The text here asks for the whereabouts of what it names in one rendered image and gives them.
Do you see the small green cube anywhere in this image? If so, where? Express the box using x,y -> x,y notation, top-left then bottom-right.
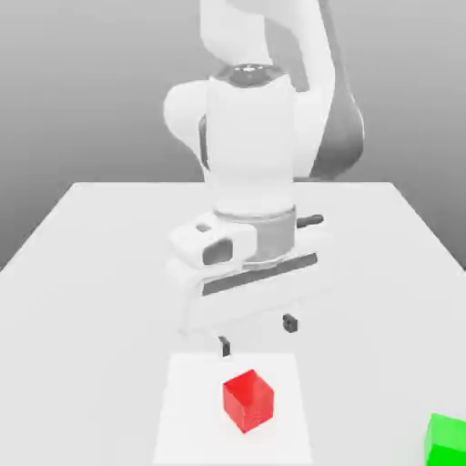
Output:
423,412 -> 466,466

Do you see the small red cube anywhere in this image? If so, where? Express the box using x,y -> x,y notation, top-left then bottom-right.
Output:
222,368 -> 275,435

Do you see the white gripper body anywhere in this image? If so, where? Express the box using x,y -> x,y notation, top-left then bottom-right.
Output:
165,249 -> 335,337

